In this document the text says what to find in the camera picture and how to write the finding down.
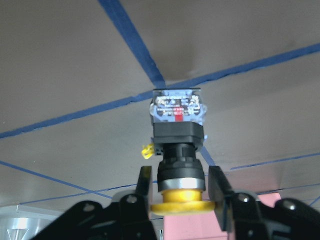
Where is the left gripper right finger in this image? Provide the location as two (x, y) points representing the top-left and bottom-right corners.
(208, 166), (320, 240)

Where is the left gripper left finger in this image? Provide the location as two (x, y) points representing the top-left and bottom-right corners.
(34, 166), (157, 240)

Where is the yellow push button switch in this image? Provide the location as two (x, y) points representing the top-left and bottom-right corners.
(141, 88), (215, 216)

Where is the pink cube near centre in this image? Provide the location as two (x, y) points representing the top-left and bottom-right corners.
(163, 193), (283, 240)

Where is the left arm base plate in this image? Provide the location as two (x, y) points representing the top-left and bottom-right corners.
(0, 204), (63, 240)

